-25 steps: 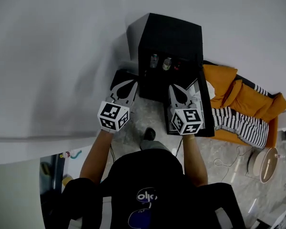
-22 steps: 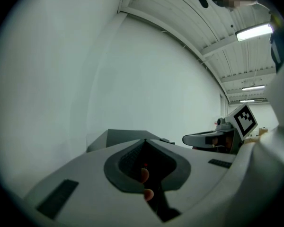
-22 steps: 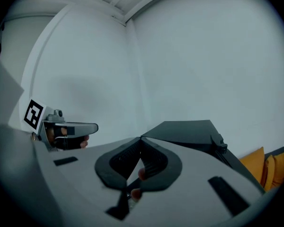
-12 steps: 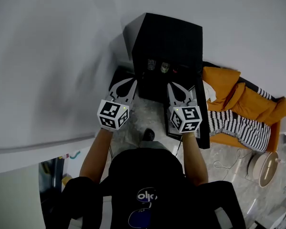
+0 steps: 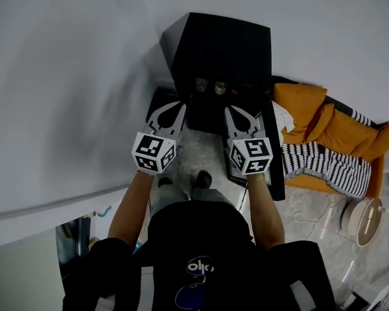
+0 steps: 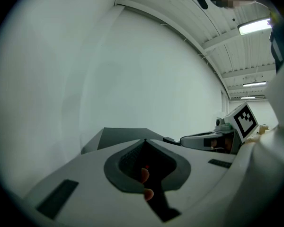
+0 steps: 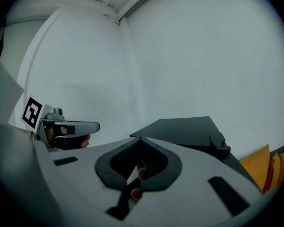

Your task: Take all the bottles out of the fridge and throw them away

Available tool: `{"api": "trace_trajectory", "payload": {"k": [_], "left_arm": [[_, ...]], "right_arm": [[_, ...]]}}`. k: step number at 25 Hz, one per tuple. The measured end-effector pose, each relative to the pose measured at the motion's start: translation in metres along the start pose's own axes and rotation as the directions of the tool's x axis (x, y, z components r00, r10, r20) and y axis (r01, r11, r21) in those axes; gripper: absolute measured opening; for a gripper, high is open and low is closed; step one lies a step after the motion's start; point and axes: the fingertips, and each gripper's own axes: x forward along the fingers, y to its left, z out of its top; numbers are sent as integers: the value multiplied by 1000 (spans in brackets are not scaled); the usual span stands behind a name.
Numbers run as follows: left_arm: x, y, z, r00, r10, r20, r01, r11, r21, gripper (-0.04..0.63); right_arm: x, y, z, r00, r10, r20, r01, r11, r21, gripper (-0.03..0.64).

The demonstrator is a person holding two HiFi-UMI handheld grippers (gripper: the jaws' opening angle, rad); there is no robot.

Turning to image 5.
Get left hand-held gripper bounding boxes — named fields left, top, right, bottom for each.
left=132, top=100, right=187, bottom=176

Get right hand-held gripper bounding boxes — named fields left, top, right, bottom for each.
left=224, top=105, right=274, bottom=176

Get person's right forearm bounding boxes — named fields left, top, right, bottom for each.
left=246, top=173, right=285, bottom=252

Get person's left forearm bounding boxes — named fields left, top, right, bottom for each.
left=108, top=170, right=155, bottom=251

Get white cloth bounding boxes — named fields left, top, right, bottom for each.
left=272, top=101, right=295, bottom=132

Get black glass fridge door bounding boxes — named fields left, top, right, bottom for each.
left=225, top=100, right=286, bottom=202

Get orange sofa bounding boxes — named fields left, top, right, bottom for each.
left=272, top=82, right=389, bottom=199

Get person's black right shoe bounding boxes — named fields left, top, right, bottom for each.
left=194, top=170, right=213, bottom=189

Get person's grey trousers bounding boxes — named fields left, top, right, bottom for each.
left=150, top=185, right=237, bottom=218

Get black cabinet fridge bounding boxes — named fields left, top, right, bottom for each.
left=159, top=11, right=273, bottom=132

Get black white striped blanket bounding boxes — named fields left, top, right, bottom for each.
left=265, top=141, right=372, bottom=199

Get person's black shirt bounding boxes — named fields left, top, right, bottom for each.
left=63, top=201, right=336, bottom=311

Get striped throw pillow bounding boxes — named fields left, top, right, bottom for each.
left=350, top=108, right=373, bottom=128

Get dark framed glass door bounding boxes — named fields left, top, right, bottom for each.
left=55, top=217, right=91, bottom=271

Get white floor cable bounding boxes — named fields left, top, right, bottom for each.
left=293, top=193, right=349, bottom=241

